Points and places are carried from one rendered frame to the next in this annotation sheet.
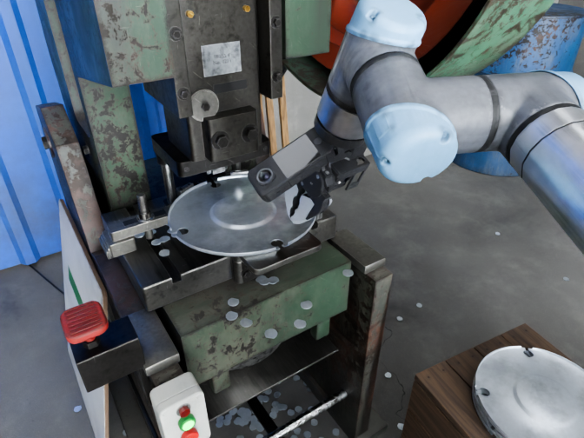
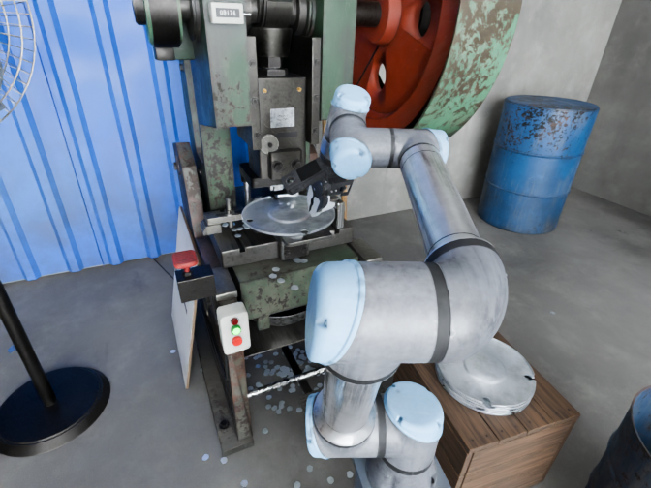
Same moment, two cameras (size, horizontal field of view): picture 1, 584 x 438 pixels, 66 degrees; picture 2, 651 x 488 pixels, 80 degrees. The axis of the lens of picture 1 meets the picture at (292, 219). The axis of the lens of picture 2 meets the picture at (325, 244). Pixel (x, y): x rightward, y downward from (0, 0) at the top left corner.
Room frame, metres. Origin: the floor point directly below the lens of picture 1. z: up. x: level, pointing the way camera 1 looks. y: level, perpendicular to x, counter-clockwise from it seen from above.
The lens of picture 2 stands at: (-0.32, -0.16, 1.30)
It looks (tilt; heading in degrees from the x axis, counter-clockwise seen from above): 30 degrees down; 8
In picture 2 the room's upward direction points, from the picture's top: 2 degrees clockwise
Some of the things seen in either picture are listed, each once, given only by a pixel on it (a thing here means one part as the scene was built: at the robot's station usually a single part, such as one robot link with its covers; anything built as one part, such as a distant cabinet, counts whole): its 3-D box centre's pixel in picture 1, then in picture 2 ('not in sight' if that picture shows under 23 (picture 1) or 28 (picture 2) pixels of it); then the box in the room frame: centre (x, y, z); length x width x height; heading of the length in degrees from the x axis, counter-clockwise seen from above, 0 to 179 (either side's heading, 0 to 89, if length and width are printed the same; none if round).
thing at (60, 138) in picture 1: (107, 306); (201, 275); (0.83, 0.47, 0.45); 0.92 x 0.12 x 0.90; 33
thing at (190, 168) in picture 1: (211, 149); (274, 175); (0.86, 0.17, 0.86); 0.20 x 0.16 x 0.05; 123
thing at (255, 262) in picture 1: (256, 248); (294, 238); (0.71, 0.07, 0.72); 0.25 x 0.14 x 0.14; 33
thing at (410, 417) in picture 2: not in sight; (407, 422); (0.20, -0.27, 0.62); 0.13 x 0.12 x 0.14; 100
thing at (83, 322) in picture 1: (89, 335); (186, 268); (0.48, 0.32, 0.72); 0.07 x 0.06 x 0.08; 33
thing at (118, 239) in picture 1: (141, 217); (227, 213); (0.76, 0.31, 0.76); 0.17 x 0.06 x 0.10; 123
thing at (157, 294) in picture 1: (220, 225); (277, 227); (0.86, 0.17, 0.68); 0.45 x 0.30 x 0.06; 123
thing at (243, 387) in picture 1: (229, 334); (279, 307); (0.87, 0.17, 0.31); 0.43 x 0.42 x 0.01; 123
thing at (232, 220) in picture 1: (242, 209); (289, 213); (0.75, 0.10, 0.78); 0.29 x 0.29 x 0.01
